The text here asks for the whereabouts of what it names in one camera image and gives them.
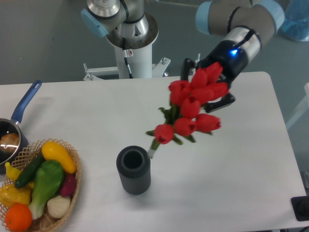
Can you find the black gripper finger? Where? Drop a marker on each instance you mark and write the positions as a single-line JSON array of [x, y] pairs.
[[187, 67], [225, 101]]

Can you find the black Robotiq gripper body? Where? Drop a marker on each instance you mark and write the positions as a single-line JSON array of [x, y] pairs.
[[232, 59]]

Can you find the red tulip bouquet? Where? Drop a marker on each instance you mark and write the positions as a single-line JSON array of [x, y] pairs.
[[187, 98]]

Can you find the dark grey ribbed vase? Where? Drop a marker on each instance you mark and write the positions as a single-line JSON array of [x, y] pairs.
[[134, 169]]

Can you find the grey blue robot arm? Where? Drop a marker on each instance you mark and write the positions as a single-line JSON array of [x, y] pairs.
[[245, 25]]

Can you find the blue mesh bag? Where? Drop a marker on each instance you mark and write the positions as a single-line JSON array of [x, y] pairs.
[[296, 23]]

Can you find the black device at edge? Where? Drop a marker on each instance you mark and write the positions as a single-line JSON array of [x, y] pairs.
[[301, 207]]

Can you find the yellow squash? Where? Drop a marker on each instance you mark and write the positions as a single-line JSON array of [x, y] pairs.
[[54, 151]]

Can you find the purple red onion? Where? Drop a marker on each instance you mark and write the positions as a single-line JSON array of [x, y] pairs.
[[69, 185]]

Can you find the green leafy cabbage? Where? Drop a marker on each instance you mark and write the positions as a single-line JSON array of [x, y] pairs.
[[47, 181]]

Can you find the white garlic bulb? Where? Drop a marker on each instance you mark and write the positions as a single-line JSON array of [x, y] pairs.
[[58, 206]]

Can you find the brown bread in pan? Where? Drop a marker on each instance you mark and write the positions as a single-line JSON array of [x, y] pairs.
[[9, 143]]

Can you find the dark green cucumber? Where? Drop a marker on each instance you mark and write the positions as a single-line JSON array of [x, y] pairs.
[[29, 172]]

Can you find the woven wicker basket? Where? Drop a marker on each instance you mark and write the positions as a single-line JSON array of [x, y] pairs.
[[46, 223]]

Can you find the yellow banana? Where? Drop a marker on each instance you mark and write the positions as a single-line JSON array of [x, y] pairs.
[[12, 172]]

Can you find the yellow orange gourd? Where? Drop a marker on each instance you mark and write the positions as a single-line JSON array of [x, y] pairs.
[[10, 195]]

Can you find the orange fruit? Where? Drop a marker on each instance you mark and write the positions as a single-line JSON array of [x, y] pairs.
[[18, 218]]

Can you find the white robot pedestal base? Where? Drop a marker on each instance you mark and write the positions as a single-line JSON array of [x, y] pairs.
[[133, 48]]

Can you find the white frame at right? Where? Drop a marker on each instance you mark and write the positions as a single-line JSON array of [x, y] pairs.
[[299, 110]]

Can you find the blue handled saucepan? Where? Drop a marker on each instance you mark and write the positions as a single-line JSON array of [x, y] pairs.
[[12, 125]]

